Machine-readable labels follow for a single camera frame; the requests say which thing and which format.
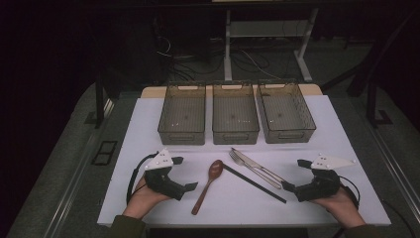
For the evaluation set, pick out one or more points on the white table board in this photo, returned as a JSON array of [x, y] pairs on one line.
[[231, 208]]

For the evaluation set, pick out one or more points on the black chopstick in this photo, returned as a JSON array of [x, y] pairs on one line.
[[244, 177], [254, 184]]

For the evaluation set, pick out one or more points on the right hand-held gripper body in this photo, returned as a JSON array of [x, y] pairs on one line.
[[317, 186]]

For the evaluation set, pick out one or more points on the clear brown plastic bin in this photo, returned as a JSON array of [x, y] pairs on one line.
[[235, 112], [182, 112], [284, 112]]

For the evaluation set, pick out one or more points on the person's left hand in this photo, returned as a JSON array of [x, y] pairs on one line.
[[145, 201]]

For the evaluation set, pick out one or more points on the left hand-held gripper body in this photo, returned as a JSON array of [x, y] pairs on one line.
[[161, 185]]

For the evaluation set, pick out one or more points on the person's right hand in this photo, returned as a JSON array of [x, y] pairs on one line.
[[341, 208]]

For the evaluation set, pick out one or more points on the brown wooden spoon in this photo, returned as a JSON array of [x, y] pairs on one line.
[[215, 170]]

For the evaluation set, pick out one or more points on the black metal stand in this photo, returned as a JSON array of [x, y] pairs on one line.
[[371, 105]]

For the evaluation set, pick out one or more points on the wooden table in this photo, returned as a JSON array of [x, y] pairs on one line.
[[150, 92]]

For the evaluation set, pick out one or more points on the white metal stand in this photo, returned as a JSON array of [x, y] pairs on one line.
[[228, 59]]

